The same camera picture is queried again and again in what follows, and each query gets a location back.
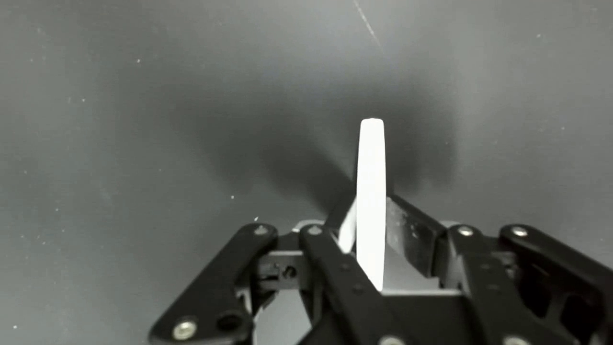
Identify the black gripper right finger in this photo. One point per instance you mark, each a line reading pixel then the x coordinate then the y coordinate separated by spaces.
pixel 485 287

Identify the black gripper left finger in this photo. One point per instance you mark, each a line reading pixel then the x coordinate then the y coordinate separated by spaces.
pixel 211 287

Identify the white spoon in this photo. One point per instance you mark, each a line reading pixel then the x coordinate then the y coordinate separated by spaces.
pixel 370 191

